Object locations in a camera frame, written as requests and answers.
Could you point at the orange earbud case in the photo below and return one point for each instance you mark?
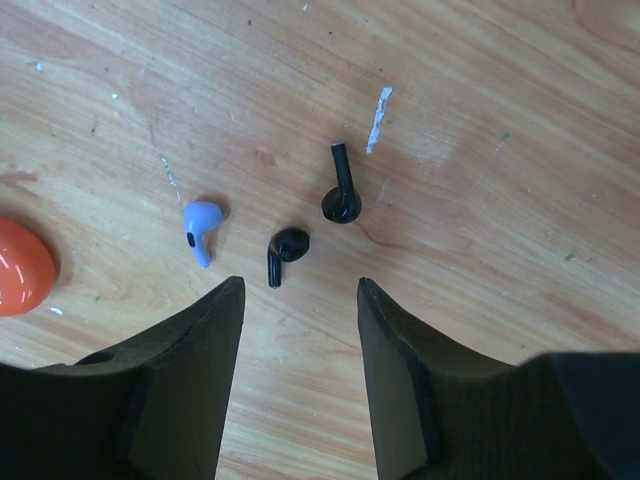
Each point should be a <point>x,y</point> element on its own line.
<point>28,269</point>

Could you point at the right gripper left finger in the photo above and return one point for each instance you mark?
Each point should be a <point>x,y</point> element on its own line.
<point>150,407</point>

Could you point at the purple earbud lower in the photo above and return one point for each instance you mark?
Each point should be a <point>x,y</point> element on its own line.
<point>200,218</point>

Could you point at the black earbud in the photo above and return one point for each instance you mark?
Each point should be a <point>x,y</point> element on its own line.
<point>286,246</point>
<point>341,204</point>

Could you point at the black earbud lower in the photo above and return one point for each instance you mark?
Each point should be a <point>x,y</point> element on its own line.
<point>286,246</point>

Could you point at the black earbud upper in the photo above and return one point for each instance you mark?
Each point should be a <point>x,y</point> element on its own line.
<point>341,204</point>

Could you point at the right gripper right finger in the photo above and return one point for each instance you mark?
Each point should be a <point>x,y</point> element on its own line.
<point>440,410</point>

